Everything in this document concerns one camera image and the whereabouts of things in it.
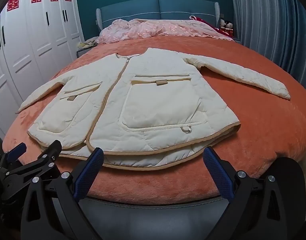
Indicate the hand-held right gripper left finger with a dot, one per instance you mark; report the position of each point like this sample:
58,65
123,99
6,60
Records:
89,172

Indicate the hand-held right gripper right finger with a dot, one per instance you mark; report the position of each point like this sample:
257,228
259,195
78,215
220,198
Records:
218,175

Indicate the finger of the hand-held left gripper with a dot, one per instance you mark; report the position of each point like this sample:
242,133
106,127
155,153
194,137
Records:
16,152
51,151

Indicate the cream quilted jacket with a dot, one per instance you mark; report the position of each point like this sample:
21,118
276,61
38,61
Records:
155,105

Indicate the orange plush blanket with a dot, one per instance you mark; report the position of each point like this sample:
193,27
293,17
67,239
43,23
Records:
255,130

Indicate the grey nightstand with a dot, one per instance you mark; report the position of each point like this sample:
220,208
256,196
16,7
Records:
81,53

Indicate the white wardrobe doors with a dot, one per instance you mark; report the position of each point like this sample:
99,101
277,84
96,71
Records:
30,42

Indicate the beige cloth pile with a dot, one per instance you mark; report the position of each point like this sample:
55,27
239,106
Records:
89,43

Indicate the pink lace quilt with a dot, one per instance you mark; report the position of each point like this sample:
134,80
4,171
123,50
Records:
143,30

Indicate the blue upholstered headboard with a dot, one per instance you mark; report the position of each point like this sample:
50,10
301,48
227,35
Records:
133,11

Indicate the grey blue curtain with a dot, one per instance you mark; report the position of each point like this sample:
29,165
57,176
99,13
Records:
267,17

